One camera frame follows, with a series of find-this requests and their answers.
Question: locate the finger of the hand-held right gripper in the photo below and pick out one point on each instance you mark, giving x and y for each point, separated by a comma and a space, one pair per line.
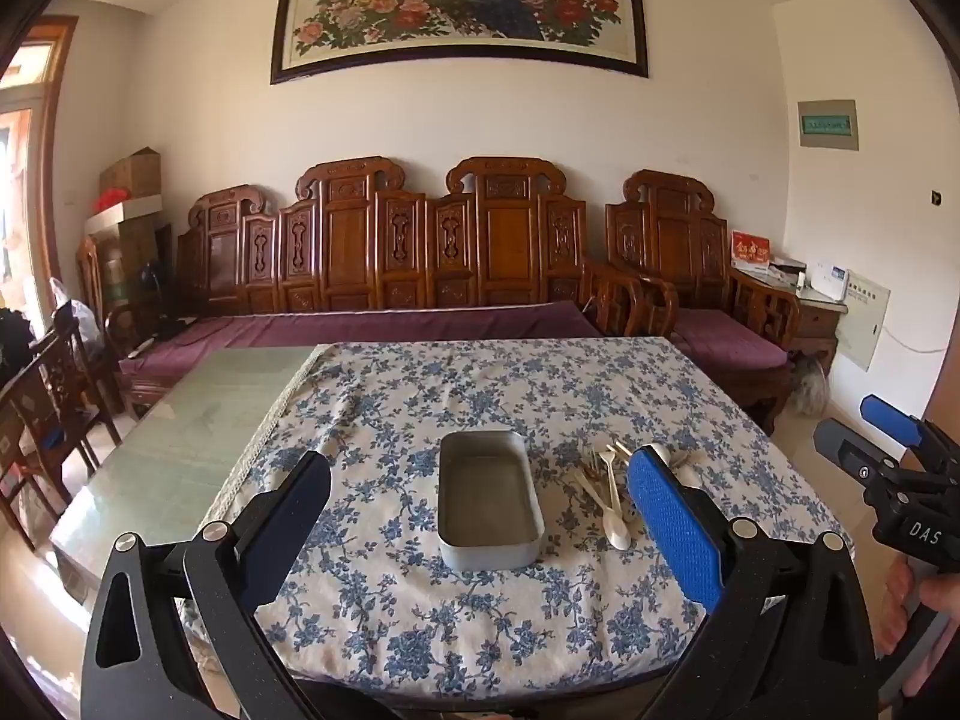
889, 420
847, 450

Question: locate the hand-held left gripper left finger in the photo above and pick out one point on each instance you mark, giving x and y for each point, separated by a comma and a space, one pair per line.
300, 514

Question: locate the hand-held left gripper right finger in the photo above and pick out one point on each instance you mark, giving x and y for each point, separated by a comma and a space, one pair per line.
675, 525

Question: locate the white plastic ladle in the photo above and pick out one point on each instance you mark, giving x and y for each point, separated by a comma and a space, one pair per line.
619, 536

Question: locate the grey metal tray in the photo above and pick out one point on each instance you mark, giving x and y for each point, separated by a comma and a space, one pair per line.
487, 495

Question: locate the person's right hand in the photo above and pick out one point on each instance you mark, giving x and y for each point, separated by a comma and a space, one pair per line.
895, 604

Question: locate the wooden side table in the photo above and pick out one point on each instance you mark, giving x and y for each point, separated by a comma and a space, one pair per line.
817, 322

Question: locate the white printed box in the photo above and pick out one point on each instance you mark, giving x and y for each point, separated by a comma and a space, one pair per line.
825, 281

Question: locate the purple armchair cushion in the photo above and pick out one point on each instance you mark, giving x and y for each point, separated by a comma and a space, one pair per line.
727, 337

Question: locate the flat white box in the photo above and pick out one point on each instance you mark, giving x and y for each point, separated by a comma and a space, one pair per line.
787, 268

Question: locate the purple sofa cushion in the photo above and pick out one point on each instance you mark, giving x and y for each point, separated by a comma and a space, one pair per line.
337, 326

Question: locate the blue floral tablecloth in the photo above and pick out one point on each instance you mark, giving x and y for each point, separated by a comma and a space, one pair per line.
480, 390

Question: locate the red printed box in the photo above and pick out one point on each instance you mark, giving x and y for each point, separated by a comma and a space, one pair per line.
750, 251

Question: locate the wooden dining chair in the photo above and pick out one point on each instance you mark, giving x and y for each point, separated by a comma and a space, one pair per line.
30, 457
71, 390

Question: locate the long carved wooden sofa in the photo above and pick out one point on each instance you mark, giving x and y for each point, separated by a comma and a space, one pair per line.
352, 240

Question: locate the carved wooden armchair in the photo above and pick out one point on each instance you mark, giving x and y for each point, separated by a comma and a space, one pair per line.
667, 232

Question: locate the white plastic bag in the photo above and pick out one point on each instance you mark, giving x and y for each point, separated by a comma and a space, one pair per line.
75, 315

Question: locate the large printed cardboard box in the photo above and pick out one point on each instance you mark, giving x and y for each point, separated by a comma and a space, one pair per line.
131, 255

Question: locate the black bag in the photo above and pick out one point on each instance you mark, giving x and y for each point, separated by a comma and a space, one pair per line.
13, 345

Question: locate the red bag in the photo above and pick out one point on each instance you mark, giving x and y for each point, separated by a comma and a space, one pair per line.
111, 202

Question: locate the brown cardboard box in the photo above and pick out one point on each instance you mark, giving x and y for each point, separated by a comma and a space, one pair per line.
131, 172

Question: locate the framed floral peacock painting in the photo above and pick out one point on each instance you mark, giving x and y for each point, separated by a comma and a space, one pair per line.
450, 7

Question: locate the beige wall panel door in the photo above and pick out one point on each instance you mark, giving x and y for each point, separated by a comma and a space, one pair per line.
862, 322

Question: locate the grey wall box green label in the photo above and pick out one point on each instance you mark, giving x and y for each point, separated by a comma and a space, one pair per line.
826, 125

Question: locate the wooden door frame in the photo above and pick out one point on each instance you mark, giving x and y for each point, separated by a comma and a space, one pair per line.
52, 165

